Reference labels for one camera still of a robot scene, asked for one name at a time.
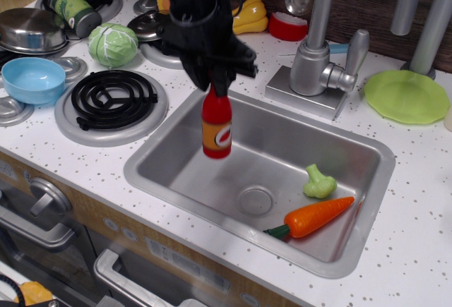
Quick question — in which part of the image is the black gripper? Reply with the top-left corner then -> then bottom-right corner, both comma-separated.
158,17 -> 257,97

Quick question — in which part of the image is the red toy ketchup bottle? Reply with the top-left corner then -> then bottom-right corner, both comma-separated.
201,83 -> 232,159

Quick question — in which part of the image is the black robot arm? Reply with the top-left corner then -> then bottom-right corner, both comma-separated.
157,0 -> 257,97

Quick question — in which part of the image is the silver sink basin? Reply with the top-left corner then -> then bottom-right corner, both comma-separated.
124,90 -> 396,279

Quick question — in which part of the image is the back right stove burner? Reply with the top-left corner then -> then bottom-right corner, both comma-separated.
139,40 -> 184,70

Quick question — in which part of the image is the yellow toy squash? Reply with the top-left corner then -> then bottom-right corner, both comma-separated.
232,0 -> 268,35

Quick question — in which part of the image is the metal pot lid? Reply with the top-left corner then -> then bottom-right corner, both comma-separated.
127,10 -> 171,42

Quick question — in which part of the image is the orange toy corn piece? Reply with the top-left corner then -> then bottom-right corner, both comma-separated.
157,0 -> 170,14

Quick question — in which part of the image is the red white toy container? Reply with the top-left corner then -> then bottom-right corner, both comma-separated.
268,12 -> 308,42

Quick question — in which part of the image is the silver stove knob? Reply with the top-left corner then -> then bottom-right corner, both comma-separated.
133,0 -> 158,15
0,96 -> 34,127
52,56 -> 88,83

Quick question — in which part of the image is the green toy cabbage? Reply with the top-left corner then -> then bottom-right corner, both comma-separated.
88,23 -> 138,68

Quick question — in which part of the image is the front black stove burner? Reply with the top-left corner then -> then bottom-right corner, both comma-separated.
54,70 -> 169,148

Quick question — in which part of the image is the silver faucet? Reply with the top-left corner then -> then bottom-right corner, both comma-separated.
264,0 -> 420,121

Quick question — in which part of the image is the green toy can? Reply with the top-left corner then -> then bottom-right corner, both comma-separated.
50,0 -> 102,38

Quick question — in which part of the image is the green toy broccoli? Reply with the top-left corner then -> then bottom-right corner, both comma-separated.
303,164 -> 337,199

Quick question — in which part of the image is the orange toy carrot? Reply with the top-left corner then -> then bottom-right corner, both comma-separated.
264,197 -> 355,239

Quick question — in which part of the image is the blue plastic bowl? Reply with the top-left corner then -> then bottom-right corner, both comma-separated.
1,57 -> 66,105

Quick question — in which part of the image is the stainless steel pot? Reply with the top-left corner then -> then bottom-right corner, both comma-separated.
1,8 -> 69,55

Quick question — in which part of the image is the green plastic plate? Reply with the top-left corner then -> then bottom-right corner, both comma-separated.
364,70 -> 451,124

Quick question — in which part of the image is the grey oven knob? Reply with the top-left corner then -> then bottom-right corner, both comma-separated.
29,177 -> 72,217

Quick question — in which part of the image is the grey vertical pole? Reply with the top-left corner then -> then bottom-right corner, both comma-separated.
402,0 -> 451,79

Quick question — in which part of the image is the yellow object in basket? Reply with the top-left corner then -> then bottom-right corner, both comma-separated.
19,282 -> 54,306

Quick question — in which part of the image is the blue utensil handle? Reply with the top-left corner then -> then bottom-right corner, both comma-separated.
329,43 -> 349,54

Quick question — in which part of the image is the upper oven door handle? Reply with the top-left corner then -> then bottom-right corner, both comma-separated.
1,206 -> 76,253

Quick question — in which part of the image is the oven door handle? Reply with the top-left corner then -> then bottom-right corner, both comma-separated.
1,206 -> 76,253
93,248 -> 213,307

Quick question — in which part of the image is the lower oven door handle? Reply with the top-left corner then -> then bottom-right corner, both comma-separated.
93,248 -> 213,307

